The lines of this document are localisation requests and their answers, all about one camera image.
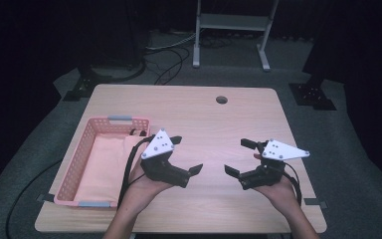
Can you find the person's right hand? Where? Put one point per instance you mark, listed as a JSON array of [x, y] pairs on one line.
[[283, 195]]

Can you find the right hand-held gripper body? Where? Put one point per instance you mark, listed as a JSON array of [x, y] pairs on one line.
[[265, 174]]

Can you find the pink garment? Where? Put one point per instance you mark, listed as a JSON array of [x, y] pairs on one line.
[[102, 166]]

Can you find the pink plastic perforated basket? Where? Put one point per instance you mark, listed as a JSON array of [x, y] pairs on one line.
[[76, 166]]

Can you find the white metal stand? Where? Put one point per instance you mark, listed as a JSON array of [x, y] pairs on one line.
[[232, 21]]

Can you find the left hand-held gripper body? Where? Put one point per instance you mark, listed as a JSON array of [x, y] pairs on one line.
[[160, 169]]

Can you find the black stand foot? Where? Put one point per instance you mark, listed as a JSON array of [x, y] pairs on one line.
[[86, 84]]

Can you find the grey table edge tab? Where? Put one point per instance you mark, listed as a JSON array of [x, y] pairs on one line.
[[44, 198], [316, 202]]

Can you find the black floor base plate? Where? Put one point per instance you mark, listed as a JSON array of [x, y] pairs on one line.
[[311, 96]]

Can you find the person's left hand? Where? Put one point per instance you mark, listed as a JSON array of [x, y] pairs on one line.
[[142, 192]]

